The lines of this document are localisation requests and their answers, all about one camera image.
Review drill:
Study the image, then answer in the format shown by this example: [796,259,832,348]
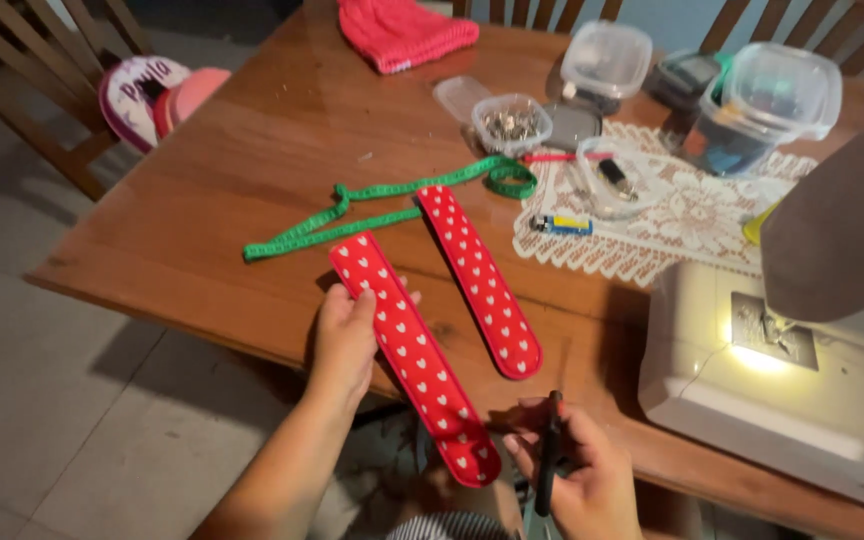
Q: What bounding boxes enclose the person's right hand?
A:
[503,396,645,540]

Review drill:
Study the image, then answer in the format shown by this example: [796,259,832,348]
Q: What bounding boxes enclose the person's left hand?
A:
[304,276,422,410]

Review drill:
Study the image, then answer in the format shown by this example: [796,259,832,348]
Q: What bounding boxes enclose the black-handled scissors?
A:
[522,390,565,540]

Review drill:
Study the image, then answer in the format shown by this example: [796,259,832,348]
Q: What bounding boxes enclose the red heart-print fabric strap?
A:
[328,231,503,489]
[415,184,544,381]

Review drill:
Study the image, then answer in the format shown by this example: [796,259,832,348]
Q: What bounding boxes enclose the person's striped clothing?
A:
[384,511,525,540]

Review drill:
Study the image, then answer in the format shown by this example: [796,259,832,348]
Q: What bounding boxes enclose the green measuring tape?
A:
[243,155,539,264]

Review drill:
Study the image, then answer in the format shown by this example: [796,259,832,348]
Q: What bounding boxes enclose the white sewing machine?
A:
[637,99,864,524]

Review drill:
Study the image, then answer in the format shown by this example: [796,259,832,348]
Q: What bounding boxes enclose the blue and yellow lighter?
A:
[529,214,595,237]

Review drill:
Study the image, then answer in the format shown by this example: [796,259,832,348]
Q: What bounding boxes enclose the clear plastic lid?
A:
[432,75,495,127]

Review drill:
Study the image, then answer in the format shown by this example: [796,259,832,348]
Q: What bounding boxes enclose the clear tub of metal clips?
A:
[470,93,555,158]

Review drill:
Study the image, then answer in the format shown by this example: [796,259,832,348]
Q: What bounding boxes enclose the small clear open container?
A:
[574,135,660,222]

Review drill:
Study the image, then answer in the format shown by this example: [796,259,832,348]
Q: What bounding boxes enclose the white lace doily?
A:
[512,120,820,291]

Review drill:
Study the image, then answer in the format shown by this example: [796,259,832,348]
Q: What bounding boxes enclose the pink pen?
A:
[521,151,618,165]

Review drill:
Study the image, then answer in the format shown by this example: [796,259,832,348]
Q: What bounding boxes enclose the black and metal small tool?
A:
[597,158,640,203]

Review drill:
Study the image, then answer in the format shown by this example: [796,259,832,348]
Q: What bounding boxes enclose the yellow plastic piece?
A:
[741,198,783,247]

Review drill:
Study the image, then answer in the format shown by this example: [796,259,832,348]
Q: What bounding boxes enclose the grey round tin lid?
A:
[542,101,605,152]

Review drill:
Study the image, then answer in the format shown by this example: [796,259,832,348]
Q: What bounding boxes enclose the pink and white caps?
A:
[97,54,233,156]

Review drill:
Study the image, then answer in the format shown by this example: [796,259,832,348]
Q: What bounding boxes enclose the pink knitted hat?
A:
[337,0,481,76]

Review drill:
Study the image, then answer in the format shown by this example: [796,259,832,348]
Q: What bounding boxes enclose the wooden slatted chair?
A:
[0,0,153,203]
[699,0,864,85]
[452,0,625,33]

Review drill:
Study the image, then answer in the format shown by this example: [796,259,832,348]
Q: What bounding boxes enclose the clear lidded plastic container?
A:
[558,20,654,104]

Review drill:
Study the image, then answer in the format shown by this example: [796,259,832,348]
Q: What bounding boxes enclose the dark lidded container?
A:
[641,50,735,115]

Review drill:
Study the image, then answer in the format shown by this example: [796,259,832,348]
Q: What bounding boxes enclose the large clear container of supplies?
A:
[681,42,844,179]

